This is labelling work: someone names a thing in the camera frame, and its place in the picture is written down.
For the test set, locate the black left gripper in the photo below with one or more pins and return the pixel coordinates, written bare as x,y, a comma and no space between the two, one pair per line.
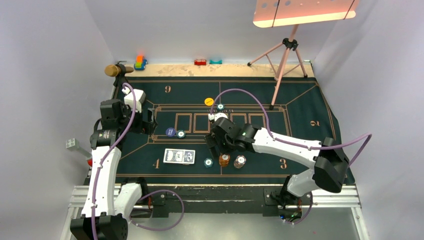
145,127

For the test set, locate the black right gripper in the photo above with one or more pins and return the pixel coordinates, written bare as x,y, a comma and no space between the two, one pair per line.
212,140

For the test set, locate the orange chip stack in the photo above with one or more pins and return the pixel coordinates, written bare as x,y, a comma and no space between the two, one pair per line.
224,160

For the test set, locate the blue green chip stack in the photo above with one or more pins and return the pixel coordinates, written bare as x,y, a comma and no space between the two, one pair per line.
208,162

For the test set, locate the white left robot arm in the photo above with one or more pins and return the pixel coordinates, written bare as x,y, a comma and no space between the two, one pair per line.
106,216

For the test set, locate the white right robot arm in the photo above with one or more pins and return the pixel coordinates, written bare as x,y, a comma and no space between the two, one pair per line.
326,165

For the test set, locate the brown white chip stack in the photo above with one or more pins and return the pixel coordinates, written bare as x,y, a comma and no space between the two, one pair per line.
239,161

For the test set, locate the purple small blind button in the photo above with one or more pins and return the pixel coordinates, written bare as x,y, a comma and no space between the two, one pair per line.
170,132

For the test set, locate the yellow dealer button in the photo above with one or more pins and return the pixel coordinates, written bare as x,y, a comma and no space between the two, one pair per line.
209,101

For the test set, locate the blue playing card deck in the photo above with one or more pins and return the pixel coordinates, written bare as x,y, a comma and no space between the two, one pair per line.
179,156

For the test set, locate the dark green poker mat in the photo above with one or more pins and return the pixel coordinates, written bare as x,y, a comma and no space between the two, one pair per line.
300,111

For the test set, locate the gold microphone on stand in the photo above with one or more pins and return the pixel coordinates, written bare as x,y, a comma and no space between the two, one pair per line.
118,71

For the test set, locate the orange blue toy car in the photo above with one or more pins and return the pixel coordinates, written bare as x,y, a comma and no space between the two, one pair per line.
140,63

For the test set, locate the teal toy block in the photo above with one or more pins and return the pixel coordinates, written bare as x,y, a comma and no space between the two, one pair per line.
215,61

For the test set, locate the red toy block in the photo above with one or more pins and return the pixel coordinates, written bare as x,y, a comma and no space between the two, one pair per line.
200,62

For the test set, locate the pink music stand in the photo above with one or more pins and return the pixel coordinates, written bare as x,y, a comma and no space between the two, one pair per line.
279,13

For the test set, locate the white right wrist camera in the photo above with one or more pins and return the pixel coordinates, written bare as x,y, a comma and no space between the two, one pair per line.
212,117

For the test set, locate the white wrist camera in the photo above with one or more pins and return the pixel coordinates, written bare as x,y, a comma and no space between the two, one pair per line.
134,97
212,117

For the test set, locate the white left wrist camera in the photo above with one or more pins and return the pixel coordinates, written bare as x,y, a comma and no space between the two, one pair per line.
134,97

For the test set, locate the grey lego brick handle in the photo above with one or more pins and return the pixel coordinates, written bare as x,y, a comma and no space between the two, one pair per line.
74,145

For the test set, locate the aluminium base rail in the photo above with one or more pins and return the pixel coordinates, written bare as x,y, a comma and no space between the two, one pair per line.
251,193

